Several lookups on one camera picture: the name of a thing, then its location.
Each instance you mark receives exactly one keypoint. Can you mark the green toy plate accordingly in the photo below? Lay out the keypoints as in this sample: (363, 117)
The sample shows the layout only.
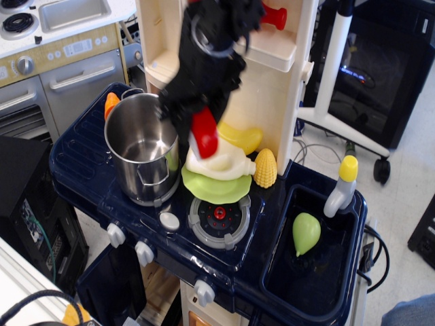
(215, 191)

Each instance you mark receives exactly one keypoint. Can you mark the black computer case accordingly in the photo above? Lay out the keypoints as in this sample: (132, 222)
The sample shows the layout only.
(35, 220)

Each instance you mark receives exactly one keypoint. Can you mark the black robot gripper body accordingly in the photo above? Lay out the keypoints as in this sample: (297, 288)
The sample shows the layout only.
(207, 59)

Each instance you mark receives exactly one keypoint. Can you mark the grey and yellow toy faucet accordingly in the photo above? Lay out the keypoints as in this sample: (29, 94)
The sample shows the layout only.
(341, 196)

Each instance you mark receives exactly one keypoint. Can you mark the green toy pear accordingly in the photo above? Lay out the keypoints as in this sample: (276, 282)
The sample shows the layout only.
(306, 231)

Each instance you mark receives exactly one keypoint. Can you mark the navy blue toy kitchen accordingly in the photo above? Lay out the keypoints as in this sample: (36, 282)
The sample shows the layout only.
(239, 255)

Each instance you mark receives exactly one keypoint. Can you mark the red toy ketchup bottle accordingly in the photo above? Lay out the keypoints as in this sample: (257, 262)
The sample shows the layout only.
(274, 17)

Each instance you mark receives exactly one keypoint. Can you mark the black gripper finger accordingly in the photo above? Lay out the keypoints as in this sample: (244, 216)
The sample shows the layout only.
(181, 118)
(216, 101)

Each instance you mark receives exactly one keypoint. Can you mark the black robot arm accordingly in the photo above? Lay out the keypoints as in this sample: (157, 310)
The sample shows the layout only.
(209, 68)

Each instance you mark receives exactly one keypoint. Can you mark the yellow toy corn cob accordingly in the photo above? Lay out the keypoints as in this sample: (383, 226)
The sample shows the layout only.
(266, 169)

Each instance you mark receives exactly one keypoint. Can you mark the wooden toy stove oven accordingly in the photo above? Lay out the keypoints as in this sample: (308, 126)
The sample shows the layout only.
(56, 57)

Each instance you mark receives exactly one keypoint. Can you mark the red and white sushi toy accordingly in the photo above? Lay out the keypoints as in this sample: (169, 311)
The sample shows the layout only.
(203, 138)

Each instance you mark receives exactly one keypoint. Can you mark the white toy milk jug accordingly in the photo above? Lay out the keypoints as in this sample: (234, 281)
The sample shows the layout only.
(228, 163)

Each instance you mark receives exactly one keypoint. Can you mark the cream toy shelf tower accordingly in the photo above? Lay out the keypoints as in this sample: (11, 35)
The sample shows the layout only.
(277, 67)

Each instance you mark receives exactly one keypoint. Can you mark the yellow toy banana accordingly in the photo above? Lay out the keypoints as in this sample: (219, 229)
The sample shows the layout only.
(248, 140)

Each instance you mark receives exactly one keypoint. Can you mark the stainless steel pot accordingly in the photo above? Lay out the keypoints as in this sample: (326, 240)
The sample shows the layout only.
(144, 148)

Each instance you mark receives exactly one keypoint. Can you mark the orange toy carrot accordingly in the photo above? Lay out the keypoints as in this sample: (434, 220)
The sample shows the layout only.
(111, 101)

